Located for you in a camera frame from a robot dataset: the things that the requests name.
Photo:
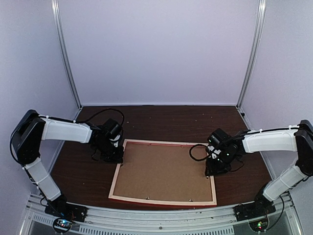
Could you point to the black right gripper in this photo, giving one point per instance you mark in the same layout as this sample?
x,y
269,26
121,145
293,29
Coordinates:
x,y
212,170

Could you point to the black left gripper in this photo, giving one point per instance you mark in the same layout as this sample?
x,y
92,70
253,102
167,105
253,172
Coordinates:
x,y
117,159

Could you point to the brown backing board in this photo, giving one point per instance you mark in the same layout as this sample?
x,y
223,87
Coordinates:
x,y
163,171

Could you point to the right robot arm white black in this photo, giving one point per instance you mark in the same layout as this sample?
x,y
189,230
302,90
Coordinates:
x,y
294,140

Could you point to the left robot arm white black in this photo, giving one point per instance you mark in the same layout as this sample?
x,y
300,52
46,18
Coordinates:
x,y
37,139

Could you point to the right round led board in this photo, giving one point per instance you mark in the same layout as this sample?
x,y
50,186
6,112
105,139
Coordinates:
x,y
259,225

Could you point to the round led board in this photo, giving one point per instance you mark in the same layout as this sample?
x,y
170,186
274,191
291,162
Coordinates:
x,y
259,225
61,225

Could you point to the left round led board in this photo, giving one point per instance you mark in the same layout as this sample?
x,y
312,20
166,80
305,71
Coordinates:
x,y
61,225

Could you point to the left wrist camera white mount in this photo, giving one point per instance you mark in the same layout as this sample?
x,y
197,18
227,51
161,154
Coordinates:
x,y
115,141

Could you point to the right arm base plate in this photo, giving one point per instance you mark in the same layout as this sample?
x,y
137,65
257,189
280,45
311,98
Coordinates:
x,y
252,210

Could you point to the aluminium front rail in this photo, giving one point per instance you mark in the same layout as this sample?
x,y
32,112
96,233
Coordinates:
x,y
210,221

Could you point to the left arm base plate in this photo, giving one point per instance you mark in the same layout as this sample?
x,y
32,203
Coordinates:
x,y
67,211

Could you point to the left aluminium corner post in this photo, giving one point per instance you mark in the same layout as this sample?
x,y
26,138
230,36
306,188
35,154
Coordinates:
x,y
64,53

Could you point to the aluminium corner post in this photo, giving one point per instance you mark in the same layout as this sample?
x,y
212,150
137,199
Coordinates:
x,y
64,53
260,19

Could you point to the right aluminium corner post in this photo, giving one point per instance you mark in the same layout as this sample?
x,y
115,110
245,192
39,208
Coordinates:
x,y
260,19

